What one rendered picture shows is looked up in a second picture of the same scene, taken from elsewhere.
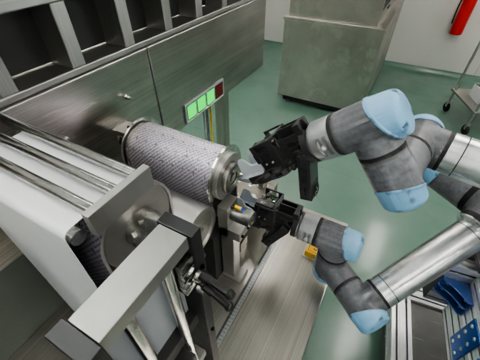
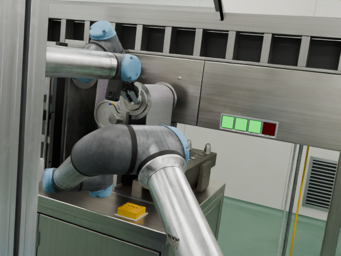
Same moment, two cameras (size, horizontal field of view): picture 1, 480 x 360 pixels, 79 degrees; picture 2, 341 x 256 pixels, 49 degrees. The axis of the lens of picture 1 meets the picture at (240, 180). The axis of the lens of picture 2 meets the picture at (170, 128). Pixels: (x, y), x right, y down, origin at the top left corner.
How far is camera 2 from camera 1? 1.56 m
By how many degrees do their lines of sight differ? 79
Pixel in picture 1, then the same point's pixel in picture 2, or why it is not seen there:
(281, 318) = (73, 194)
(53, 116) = (143, 65)
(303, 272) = (109, 205)
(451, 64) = not seen: outside the picture
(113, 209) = (70, 43)
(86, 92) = (161, 64)
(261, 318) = not seen: hidden behind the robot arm
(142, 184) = (80, 44)
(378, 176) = not seen: hidden behind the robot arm
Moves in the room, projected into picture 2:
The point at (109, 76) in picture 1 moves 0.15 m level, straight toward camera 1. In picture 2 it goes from (175, 63) to (146, 59)
